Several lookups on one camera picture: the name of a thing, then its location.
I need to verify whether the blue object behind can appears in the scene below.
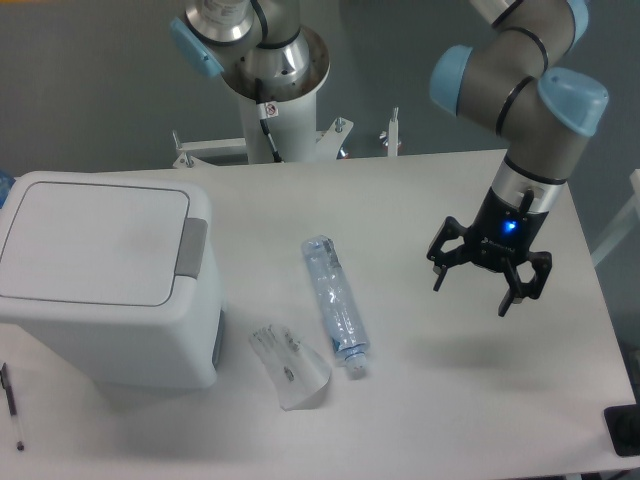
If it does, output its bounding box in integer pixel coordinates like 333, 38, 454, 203
0, 171, 15, 208

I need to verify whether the black pen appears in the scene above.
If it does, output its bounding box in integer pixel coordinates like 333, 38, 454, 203
1, 363, 26, 452

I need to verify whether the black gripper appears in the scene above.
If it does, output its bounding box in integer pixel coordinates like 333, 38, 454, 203
426, 187, 552, 317

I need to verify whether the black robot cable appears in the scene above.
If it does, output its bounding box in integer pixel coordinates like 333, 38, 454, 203
252, 77, 285, 164

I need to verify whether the black device at table edge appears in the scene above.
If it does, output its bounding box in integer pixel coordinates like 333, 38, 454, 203
604, 404, 639, 457

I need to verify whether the clear plastic cup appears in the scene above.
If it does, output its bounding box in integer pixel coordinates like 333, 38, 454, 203
249, 324, 332, 411

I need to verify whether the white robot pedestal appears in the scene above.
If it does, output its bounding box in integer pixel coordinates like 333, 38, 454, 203
171, 20, 354, 168

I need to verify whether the white frame bracket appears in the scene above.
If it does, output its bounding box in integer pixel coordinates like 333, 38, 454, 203
379, 106, 402, 157

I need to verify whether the white push-lid trash can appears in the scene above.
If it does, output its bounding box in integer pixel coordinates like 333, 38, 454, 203
1, 171, 225, 389

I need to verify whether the crushed clear plastic bottle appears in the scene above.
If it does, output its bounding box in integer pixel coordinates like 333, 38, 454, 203
301, 235, 370, 379

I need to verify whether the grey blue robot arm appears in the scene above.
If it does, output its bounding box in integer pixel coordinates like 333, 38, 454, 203
169, 1, 609, 312

